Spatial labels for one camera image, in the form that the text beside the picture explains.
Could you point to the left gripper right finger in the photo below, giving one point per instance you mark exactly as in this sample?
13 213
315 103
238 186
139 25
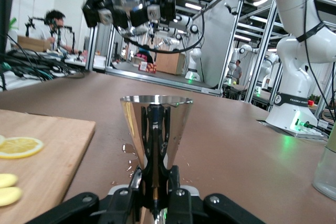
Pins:
183 208

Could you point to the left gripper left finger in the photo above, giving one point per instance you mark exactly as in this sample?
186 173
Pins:
115 208

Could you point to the small clear glass cup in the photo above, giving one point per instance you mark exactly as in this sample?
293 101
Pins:
126 24

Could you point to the steel double jigger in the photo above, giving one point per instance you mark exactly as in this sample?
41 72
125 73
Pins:
136 129

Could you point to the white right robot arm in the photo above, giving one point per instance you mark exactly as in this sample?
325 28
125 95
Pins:
294 58

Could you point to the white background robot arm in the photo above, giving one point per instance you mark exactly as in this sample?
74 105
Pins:
248 48
270 61
194 58

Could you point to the red printed box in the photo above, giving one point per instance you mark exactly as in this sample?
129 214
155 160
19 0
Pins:
147 67

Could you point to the cardboard box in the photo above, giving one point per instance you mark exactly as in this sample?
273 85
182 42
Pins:
29 43
170 64

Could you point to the seated dark haired person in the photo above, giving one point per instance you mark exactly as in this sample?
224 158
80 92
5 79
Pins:
53 16

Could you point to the brown table cover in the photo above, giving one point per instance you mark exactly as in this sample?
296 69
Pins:
223 142

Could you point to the wooden cutting board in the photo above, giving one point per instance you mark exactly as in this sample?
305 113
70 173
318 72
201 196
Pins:
52 161

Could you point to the white partition panel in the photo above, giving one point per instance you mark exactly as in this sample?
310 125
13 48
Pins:
215 51

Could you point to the yellow plastic knife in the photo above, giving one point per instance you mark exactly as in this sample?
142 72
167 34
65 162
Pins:
10 196

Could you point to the lemon slice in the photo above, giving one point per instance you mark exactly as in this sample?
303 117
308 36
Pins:
21 147
1 140

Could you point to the black monitor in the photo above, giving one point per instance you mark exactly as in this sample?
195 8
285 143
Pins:
5 11

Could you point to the standing person grey shirt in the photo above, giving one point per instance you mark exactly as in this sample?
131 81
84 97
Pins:
238 70

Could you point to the green sleeved glass bottle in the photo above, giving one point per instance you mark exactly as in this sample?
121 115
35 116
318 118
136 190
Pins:
326 171

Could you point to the red emergency stop button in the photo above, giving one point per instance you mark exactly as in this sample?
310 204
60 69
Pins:
311 102

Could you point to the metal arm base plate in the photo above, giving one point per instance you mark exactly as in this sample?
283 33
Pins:
312 134

